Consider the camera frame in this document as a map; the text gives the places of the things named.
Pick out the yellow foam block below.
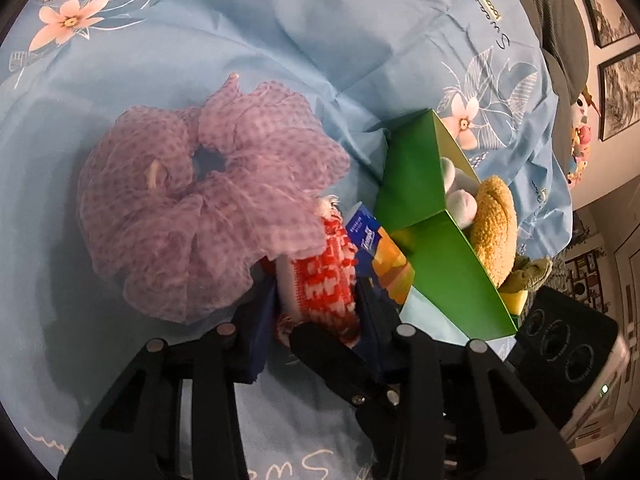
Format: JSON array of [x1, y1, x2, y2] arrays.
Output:
[[501, 290, 532, 318]]

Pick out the grey sofa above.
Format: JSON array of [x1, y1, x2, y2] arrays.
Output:
[[510, 0, 592, 111]]

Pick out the red and white knitted cloth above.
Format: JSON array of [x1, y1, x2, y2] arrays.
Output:
[[272, 197, 364, 349]]

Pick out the yellow plush toy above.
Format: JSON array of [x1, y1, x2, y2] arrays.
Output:
[[469, 175, 519, 289]]

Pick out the dark shelf unit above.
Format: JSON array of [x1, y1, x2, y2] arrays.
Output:
[[564, 246, 609, 312]]

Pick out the green cardboard box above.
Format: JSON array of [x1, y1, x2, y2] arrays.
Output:
[[375, 108, 519, 344]]

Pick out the blue and orange tissue packet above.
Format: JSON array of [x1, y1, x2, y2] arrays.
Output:
[[345, 203, 417, 307]]

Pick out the white and red plush toy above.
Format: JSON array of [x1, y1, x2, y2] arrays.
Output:
[[574, 86, 597, 128]]

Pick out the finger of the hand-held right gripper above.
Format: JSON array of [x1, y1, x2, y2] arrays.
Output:
[[290, 321, 403, 438]]

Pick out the pink plush toy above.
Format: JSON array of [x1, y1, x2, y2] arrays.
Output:
[[569, 126, 594, 162]]

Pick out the blue floral printed blanket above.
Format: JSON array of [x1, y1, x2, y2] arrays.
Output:
[[0, 0, 574, 480]]

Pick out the purple checked mesh scrunchie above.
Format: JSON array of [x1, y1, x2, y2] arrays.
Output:
[[77, 72, 352, 324]]

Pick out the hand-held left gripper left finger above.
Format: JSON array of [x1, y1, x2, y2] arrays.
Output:
[[57, 280, 279, 480]]

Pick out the framed wall picture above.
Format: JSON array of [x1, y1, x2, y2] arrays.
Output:
[[565, 0, 637, 49], [597, 45, 640, 142]]

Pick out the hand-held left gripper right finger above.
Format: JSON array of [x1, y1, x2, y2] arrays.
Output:
[[356, 280, 585, 480]]

